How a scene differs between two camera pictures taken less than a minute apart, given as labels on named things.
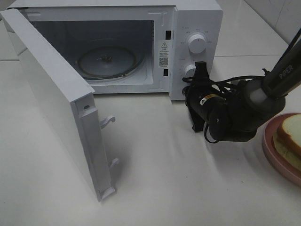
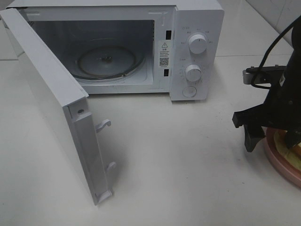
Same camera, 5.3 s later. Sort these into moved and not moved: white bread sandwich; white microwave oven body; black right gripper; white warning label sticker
Moved: black right gripper
Not moved: white warning label sticker; white bread sandwich; white microwave oven body
